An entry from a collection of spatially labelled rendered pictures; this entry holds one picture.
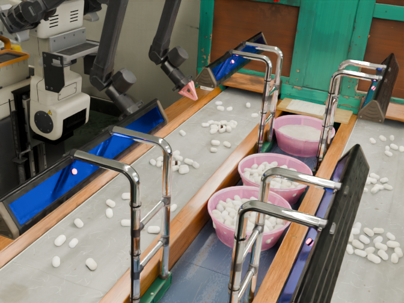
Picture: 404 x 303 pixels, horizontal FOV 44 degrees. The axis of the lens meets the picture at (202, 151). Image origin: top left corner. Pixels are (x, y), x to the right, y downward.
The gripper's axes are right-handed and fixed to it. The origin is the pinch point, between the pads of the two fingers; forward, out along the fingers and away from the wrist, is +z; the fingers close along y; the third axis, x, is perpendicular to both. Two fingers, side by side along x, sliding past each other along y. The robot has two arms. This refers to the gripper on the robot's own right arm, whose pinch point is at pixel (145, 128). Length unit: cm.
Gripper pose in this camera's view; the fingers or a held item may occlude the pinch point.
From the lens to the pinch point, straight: 185.1
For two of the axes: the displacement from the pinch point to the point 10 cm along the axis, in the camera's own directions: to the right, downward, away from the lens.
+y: 4.0, -4.0, 8.2
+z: 6.5, 7.6, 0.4
